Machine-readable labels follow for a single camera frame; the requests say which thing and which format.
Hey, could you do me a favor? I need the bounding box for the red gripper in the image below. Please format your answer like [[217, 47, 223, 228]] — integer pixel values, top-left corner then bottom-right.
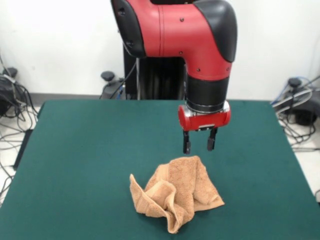
[[177, 101, 232, 155]]

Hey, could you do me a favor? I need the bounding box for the tan terry towel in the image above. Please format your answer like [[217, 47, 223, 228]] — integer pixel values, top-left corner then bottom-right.
[[129, 155, 226, 235]]

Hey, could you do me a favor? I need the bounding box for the dark green tablecloth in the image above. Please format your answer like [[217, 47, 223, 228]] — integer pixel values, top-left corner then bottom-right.
[[0, 99, 320, 240]]

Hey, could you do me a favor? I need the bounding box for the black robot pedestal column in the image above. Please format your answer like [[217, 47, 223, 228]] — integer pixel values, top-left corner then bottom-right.
[[116, 0, 196, 101]]

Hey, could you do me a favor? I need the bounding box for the blue cable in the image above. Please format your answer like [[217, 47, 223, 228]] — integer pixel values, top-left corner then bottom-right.
[[270, 76, 313, 105]]

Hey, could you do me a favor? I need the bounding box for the black cable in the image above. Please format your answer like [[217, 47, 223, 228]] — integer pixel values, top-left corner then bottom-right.
[[109, 61, 138, 100]]

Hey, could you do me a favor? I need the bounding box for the black caster base with cables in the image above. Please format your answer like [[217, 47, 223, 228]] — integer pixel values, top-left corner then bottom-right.
[[272, 77, 320, 126], [0, 67, 20, 117]]

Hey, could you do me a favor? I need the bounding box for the black pedestal foot with knob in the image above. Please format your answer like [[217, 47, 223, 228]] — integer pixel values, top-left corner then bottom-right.
[[99, 71, 126, 100]]

